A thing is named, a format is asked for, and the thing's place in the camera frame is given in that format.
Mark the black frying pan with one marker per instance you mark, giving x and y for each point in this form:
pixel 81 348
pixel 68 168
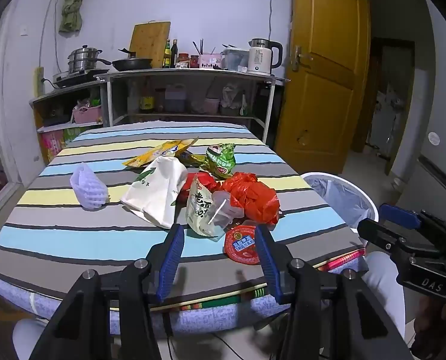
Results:
pixel 131 63

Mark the yellow-green sauce bottle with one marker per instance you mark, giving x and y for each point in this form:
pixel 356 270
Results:
pixel 166 58

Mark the green hanging cloth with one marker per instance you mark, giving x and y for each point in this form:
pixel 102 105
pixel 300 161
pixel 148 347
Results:
pixel 72 7

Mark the black induction cooker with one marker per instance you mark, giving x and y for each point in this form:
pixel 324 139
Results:
pixel 76 78

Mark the blue patterned quilt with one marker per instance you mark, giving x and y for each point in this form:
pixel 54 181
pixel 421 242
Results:
pixel 76 307

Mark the striped blanket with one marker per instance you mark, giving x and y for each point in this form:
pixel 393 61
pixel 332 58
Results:
pixel 95 240

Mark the yellow-label oil bottle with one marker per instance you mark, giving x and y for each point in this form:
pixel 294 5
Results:
pixel 146 99

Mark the dark sauce bottle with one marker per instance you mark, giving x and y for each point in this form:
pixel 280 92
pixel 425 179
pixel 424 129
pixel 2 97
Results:
pixel 174 54

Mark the white paper bag green print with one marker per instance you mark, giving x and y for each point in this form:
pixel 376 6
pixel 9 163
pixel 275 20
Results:
pixel 155 191

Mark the person's left leg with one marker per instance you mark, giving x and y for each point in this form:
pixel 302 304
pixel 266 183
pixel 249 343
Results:
pixel 26 339

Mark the clear plastic cup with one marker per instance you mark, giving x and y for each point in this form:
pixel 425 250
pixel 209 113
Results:
pixel 228 215

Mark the white electric kettle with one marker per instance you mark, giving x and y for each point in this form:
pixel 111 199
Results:
pixel 260 58

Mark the wooden shelf unit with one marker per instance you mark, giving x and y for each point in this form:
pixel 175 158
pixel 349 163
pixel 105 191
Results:
pixel 39 112

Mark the clear plastic container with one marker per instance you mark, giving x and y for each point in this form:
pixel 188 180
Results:
pixel 234 60

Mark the pink utensil holder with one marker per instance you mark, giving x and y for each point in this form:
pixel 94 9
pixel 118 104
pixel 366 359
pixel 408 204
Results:
pixel 210 62

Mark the person's right leg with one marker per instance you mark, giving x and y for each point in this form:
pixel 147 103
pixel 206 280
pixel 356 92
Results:
pixel 384 288

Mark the long yellow snack packet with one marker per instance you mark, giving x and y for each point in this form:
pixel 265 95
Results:
pixel 159 152

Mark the steel steamer pot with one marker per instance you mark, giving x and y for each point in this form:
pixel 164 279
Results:
pixel 82 60

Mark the white straw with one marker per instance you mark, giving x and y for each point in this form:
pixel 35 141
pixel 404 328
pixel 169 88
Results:
pixel 217 212

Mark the red round foil lid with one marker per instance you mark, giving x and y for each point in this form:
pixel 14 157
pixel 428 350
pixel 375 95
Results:
pixel 241 245

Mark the white metal shelf table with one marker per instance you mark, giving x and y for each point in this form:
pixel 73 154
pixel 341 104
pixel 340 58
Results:
pixel 193 75

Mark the yellowed power strip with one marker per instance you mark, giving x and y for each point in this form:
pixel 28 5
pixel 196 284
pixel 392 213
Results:
pixel 40 80

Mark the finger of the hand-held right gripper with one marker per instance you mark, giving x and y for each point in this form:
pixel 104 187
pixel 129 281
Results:
pixel 399 215
pixel 380 236

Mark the colourful striped sheet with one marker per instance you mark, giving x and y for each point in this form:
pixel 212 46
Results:
pixel 343 262

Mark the person's leg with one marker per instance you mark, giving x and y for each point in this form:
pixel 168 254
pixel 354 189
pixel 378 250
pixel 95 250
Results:
pixel 384 288
pixel 26 339

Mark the white snack packet black lettering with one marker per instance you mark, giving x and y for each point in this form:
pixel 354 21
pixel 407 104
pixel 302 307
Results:
pixel 198 210

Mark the small yellow snack packet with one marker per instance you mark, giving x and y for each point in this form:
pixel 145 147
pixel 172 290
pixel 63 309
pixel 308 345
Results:
pixel 193 159

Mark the red plastic bag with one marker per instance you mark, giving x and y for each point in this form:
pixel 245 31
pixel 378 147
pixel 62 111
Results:
pixel 254 195

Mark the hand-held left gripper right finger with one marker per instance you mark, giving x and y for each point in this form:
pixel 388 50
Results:
pixel 268 266

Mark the red snack packet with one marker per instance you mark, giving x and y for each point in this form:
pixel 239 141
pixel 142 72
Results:
pixel 204 182

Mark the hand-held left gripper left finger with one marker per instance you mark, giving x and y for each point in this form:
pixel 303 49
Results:
pixel 172 262

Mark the wooden cutting board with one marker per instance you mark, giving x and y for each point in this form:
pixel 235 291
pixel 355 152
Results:
pixel 151 41

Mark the red sauce jar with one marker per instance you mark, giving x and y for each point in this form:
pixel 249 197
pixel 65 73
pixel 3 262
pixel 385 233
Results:
pixel 194 62
pixel 183 62

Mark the white foam fruit net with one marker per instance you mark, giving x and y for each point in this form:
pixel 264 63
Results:
pixel 88 187

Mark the clear bin liner bag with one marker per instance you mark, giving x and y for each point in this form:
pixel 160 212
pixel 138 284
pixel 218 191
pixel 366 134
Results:
pixel 339 202

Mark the pink green carton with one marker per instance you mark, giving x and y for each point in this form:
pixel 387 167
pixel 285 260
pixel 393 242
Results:
pixel 54 144

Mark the yellow wooden door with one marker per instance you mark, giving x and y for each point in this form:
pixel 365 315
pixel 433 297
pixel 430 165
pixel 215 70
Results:
pixel 320 82

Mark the pink plastic basket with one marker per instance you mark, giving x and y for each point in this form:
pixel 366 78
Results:
pixel 87 115

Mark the white round trash bin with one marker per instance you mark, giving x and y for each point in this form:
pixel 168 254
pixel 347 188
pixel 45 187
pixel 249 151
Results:
pixel 359 192

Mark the green snack packet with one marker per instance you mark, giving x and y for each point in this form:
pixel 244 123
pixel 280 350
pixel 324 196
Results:
pixel 221 161

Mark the dark liquid plastic jug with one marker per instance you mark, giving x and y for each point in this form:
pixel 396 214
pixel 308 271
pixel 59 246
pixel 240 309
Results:
pixel 176 99

